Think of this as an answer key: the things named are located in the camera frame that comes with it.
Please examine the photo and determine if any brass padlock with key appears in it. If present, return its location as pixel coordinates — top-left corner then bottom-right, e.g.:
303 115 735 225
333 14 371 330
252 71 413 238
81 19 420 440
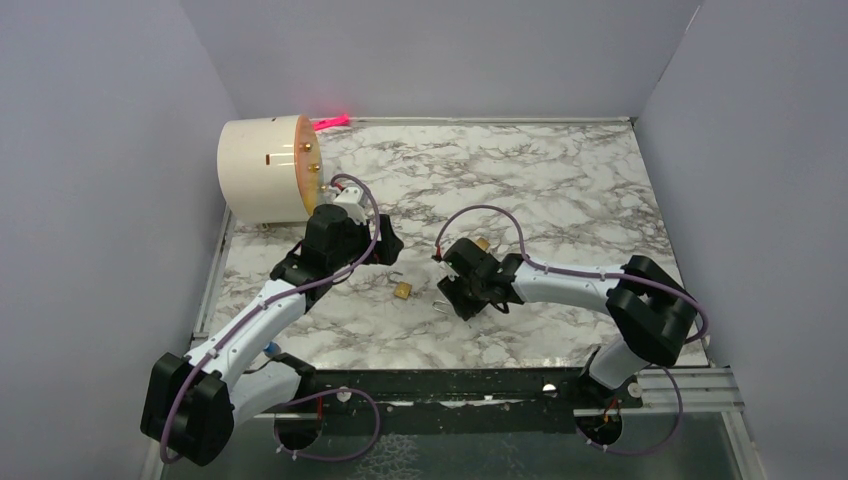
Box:
474 237 491 252

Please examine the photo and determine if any brass padlock long shackle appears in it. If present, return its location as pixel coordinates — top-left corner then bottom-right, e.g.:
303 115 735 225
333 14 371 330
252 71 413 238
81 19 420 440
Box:
432 300 456 315

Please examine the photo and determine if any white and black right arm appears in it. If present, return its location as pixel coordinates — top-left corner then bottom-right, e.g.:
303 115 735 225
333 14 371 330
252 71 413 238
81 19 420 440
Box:
437 238 698 407

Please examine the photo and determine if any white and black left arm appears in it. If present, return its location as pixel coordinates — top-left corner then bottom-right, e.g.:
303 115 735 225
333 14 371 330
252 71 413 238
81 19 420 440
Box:
140 204 404 466

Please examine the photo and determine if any small brass padlock centre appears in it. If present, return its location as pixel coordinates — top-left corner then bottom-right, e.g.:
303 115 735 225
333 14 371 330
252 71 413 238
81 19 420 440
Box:
387 271 412 300

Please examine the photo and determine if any pink marker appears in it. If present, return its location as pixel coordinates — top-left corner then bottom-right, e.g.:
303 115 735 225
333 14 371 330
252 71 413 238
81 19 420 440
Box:
312 114 350 131

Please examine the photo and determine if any cream cylindrical container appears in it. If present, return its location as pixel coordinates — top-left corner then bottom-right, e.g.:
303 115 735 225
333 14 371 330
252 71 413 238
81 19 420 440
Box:
217 115 324 225

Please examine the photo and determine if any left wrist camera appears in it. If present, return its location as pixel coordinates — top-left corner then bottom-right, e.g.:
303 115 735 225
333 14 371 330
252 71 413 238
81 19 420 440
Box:
332 187 367 225

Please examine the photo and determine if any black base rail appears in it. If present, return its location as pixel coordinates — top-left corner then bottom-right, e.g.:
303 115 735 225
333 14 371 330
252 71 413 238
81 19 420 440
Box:
266 367 642 436

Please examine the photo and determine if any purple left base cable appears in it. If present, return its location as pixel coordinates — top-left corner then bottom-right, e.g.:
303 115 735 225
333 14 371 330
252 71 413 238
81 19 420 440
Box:
273 386 383 464

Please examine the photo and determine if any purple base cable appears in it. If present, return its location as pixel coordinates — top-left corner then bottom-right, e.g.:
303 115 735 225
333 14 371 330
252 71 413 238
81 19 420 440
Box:
574 366 684 458
273 386 383 464

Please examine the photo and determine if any aluminium frame rail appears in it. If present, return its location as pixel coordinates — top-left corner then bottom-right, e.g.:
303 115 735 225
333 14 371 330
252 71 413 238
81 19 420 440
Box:
632 368 745 414

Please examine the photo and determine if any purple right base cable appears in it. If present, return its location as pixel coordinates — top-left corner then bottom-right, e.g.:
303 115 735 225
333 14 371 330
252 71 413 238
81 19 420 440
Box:
574 366 684 458

